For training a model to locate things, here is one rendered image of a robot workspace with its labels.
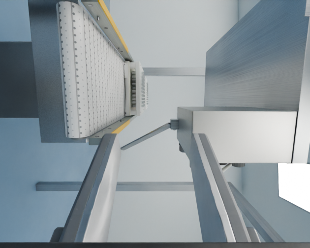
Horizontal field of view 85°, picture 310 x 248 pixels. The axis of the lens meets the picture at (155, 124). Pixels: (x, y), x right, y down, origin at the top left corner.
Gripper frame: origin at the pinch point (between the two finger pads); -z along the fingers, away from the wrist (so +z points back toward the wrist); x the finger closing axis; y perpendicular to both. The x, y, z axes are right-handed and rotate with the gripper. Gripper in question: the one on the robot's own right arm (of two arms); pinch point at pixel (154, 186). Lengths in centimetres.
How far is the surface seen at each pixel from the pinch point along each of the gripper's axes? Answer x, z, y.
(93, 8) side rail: 12.0, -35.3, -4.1
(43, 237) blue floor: 102, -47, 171
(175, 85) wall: -45, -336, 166
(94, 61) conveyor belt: 14.0, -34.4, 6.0
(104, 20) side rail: 11.5, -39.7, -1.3
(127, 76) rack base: 12, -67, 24
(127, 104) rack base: 13, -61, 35
